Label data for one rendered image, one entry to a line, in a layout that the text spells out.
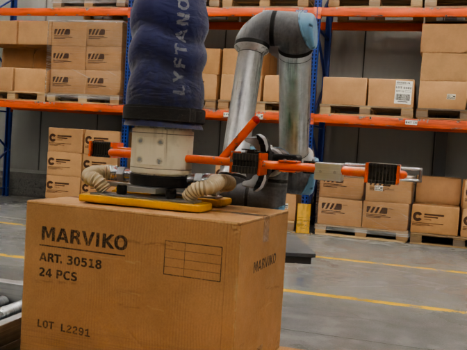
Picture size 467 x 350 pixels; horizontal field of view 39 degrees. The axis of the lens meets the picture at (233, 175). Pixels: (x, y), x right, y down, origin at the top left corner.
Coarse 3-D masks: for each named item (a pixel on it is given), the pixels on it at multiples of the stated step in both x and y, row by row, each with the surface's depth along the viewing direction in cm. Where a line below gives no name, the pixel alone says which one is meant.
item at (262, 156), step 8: (232, 152) 173; (240, 152) 180; (232, 160) 173; (240, 160) 172; (248, 160) 171; (256, 160) 170; (232, 168) 172; (240, 168) 171; (248, 168) 171; (256, 168) 170
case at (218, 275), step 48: (48, 240) 171; (96, 240) 165; (144, 240) 161; (192, 240) 156; (240, 240) 152; (48, 288) 171; (96, 288) 166; (144, 288) 161; (192, 288) 156; (240, 288) 155; (48, 336) 171; (96, 336) 166; (144, 336) 161; (192, 336) 157; (240, 336) 157
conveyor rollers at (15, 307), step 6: (0, 300) 225; (6, 300) 228; (0, 306) 224; (6, 306) 215; (12, 306) 217; (18, 306) 219; (0, 312) 210; (6, 312) 213; (12, 312) 215; (18, 312) 219; (0, 318) 209
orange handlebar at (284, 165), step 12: (120, 156) 183; (192, 156) 177; (204, 156) 177; (216, 156) 180; (264, 168) 172; (276, 168) 171; (288, 168) 170; (300, 168) 169; (312, 168) 168; (348, 168) 166; (360, 168) 165
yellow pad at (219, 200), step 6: (132, 192) 190; (138, 192) 190; (180, 192) 192; (198, 198) 185; (204, 198) 185; (210, 198) 185; (216, 198) 186; (222, 198) 189; (228, 198) 190; (216, 204) 183; (222, 204) 184; (228, 204) 189
